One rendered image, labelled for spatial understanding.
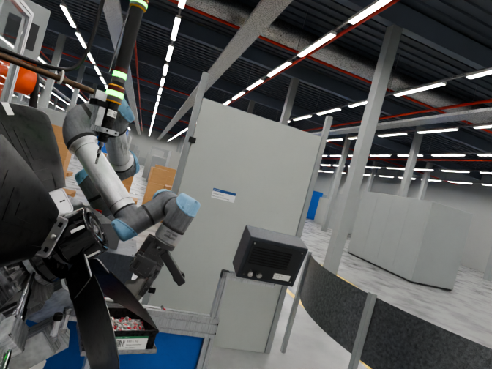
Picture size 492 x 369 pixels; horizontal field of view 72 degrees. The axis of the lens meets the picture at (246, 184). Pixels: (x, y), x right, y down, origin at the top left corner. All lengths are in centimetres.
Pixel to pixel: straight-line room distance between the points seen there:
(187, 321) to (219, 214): 152
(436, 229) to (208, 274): 835
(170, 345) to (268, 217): 171
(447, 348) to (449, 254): 891
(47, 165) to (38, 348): 41
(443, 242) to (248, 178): 848
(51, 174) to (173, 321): 78
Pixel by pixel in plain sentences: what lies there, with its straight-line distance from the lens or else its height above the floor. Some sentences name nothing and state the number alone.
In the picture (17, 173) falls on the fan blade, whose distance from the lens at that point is 67.
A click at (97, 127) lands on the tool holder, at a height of 146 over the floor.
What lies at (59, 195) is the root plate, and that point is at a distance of 93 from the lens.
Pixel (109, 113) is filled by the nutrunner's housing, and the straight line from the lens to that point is 96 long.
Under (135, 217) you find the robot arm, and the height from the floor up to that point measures 124.
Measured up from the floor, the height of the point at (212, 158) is 155.
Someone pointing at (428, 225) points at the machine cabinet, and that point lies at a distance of 1033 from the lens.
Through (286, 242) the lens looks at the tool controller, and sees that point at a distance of 142.
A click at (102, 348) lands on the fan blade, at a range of 79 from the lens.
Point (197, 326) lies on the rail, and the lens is 148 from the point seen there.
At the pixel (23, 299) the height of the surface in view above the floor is 110.
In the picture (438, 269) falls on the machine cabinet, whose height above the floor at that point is 53.
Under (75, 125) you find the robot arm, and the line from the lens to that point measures 122.
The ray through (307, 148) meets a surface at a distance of 306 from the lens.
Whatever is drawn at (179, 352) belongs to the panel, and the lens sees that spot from 154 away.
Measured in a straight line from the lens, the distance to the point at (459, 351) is 222.
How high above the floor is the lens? 142
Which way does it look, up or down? level
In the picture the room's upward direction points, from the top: 15 degrees clockwise
